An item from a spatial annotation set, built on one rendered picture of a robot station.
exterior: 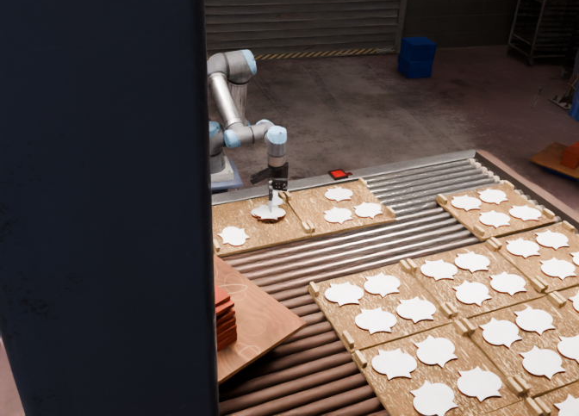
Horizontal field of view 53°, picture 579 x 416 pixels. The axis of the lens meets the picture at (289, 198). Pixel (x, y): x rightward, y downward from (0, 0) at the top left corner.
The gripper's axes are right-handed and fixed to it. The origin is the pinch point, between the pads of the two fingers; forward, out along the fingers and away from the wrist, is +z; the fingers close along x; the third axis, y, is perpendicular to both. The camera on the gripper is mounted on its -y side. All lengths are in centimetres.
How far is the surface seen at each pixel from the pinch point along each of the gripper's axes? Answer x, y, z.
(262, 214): -1.7, -3.1, 4.3
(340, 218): 0.2, 31.2, 6.2
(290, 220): -1.9, 9.3, 7.2
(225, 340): -87, -10, -6
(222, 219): -2.5, -20.2, 7.3
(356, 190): 25.8, 40.4, 7.2
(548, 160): 225, 229, 89
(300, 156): 238, 20, 101
